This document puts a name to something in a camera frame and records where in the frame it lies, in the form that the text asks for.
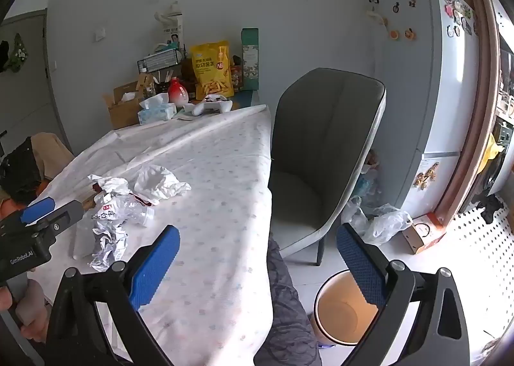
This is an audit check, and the silver white paper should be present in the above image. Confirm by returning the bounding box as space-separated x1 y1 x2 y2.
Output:
89 225 129 272

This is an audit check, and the grey upholstered chair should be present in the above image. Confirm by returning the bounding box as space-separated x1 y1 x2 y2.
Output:
268 68 387 266

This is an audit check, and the black cloth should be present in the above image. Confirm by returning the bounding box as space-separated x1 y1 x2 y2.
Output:
0 137 43 202

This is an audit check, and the hanging plant decoration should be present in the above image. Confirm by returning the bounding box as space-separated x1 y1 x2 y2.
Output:
8 33 29 72

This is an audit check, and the beige chair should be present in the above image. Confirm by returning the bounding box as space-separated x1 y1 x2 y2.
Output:
31 132 75 182

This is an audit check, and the blue tissue pack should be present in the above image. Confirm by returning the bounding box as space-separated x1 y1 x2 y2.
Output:
137 93 177 125

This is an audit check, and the clear plastic bag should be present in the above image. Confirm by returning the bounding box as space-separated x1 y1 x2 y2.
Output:
114 195 155 227
341 195 413 246

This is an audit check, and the brown wooden door frame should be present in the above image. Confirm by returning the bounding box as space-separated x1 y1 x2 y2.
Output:
438 0 502 222

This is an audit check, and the white dotted tablecloth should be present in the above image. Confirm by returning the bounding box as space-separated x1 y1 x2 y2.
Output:
30 104 274 366

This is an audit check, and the white perforated board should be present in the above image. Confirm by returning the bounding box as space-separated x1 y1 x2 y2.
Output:
450 197 514 351

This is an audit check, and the person's left hand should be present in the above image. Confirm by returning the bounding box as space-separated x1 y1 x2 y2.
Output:
18 282 51 344

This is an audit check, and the white refrigerator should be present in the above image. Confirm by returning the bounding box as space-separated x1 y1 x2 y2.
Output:
367 0 480 222

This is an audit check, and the grey door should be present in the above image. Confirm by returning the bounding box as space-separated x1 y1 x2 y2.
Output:
0 15 73 158

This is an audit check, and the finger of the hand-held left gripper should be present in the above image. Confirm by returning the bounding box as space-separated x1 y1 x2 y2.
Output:
38 199 86 236
20 196 56 226

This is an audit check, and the white wrapper with red label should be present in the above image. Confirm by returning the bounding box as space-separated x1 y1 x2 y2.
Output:
92 194 121 230

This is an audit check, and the white waste bin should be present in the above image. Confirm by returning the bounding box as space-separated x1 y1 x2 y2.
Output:
313 270 386 346

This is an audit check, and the person's grey trouser leg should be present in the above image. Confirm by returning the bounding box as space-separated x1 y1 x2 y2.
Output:
253 235 322 366

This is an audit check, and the black pen holder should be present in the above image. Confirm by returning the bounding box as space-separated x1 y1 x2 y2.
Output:
155 69 173 94

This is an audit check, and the red bottle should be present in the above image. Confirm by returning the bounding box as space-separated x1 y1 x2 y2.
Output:
168 77 190 104

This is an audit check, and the white game controller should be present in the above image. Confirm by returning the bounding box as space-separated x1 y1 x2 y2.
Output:
183 94 234 117

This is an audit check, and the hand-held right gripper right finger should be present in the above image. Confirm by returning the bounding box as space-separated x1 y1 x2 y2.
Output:
336 222 470 366

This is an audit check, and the white paper bag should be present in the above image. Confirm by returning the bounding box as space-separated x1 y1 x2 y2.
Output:
163 15 186 49

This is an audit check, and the tall green box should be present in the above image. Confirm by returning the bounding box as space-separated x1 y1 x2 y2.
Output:
241 28 260 91

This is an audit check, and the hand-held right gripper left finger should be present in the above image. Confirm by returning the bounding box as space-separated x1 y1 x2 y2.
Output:
45 225 181 366

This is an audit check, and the open cardboard box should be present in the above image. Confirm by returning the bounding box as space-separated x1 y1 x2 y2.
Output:
103 81 155 130

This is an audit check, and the orange cardboard box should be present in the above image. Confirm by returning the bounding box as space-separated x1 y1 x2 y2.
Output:
402 213 446 255

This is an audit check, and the yellow snack bag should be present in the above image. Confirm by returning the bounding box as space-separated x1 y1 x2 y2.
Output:
190 41 235 101

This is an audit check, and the white tissue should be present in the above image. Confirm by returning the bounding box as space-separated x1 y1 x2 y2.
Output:
134 165 192 206

